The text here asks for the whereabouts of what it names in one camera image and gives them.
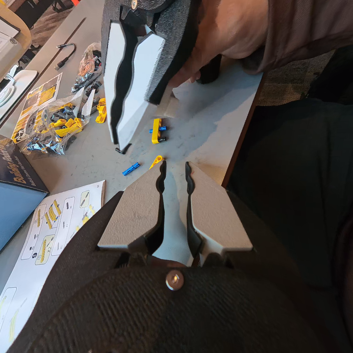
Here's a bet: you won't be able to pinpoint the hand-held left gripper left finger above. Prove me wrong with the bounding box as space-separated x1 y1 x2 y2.
98 161 167 255

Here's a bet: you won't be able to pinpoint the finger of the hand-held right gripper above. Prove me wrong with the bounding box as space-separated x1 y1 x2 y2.
106 22 138 144
117 32 166 151

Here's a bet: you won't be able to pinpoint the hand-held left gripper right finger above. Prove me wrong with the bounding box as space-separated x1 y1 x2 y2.
185 161 253 260

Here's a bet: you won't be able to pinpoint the person's right forearm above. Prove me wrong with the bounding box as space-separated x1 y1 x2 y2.
243 0 353 75

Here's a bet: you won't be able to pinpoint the grey desk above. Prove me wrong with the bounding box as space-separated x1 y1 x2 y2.
0 0 266 304

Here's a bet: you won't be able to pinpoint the person's right hand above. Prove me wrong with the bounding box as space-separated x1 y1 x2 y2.
168 0 269 89

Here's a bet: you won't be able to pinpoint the plastic bag of black parts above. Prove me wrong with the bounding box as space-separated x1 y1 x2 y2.
72 43 105 93

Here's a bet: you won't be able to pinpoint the plastic bag of yellow parts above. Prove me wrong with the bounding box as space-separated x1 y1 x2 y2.
21 88 95 155

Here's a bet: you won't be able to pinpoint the person's legs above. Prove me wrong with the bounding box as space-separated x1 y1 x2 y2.
226 44 353 353

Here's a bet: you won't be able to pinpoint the yellow and grey sticker sheet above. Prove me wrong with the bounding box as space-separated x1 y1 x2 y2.
11 72 63 144

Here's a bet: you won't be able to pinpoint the open instruction booklet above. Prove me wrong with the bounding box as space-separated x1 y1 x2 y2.
0 180 106 353

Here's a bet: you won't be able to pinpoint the poster display board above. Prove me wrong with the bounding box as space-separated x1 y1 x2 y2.
0 6 32 80

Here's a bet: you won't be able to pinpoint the dark blue kit box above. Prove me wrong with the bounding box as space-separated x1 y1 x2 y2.
0 135 49 250

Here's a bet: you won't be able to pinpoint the black cable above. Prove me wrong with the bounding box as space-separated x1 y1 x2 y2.
55 43 76 71

